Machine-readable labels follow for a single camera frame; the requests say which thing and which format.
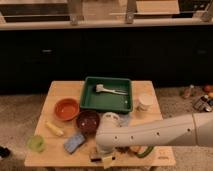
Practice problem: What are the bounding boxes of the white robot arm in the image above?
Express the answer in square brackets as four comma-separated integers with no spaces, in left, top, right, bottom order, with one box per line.
[95,112,213,156]

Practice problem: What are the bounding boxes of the dark maroon bowl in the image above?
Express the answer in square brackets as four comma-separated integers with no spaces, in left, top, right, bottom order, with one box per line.
[76,110,100,134]

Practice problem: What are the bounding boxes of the orange red bowl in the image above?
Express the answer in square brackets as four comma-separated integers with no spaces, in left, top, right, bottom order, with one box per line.
[54,98,80,121]

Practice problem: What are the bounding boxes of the red yellow apple toy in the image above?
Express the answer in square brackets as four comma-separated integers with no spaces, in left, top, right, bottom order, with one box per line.
[130,146,141,153]

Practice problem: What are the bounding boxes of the blue sponge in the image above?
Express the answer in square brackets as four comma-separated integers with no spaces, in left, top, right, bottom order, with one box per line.
[64,132,86,154]

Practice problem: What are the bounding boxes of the green cucumber toy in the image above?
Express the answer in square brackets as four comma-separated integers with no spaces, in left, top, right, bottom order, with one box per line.
[136,146,153,158]

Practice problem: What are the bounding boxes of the pale blue cloth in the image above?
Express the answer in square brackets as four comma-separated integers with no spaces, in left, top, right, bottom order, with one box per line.
[119,115,131,127]

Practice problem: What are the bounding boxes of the wooden table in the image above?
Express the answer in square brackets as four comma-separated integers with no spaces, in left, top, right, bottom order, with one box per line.
[25,81,176,169]

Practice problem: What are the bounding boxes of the yellow corn toy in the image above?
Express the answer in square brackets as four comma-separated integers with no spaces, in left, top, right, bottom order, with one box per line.
[46,122,64,136]

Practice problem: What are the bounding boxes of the green plastic tray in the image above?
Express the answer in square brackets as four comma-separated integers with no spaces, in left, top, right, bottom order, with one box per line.
[80,76,133,114]

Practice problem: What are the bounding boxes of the white paper cup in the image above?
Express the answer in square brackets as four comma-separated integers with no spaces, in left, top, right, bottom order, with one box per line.
[137,93,153,111]

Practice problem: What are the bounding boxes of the light green plastic cup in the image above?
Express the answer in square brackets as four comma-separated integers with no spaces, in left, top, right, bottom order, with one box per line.
[27,135,45,153]

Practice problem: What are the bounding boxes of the black object on floor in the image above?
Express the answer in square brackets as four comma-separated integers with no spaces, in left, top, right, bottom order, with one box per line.
[0,146,11,158]

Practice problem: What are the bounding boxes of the items on floor right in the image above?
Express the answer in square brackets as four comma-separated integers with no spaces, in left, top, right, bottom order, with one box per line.
[181,85,213,112]

